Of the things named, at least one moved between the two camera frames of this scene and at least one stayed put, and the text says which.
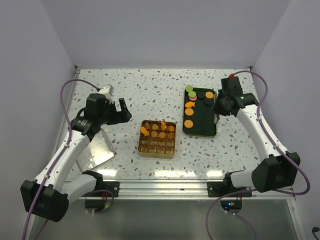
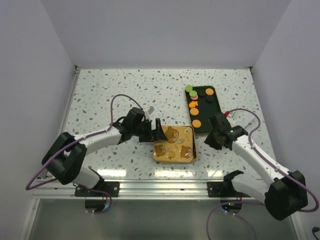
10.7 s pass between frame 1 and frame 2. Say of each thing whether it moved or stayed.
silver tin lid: moved
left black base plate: stayed
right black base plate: stayed
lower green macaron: stayed
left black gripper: moved
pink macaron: stayed
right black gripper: moved
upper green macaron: stayed
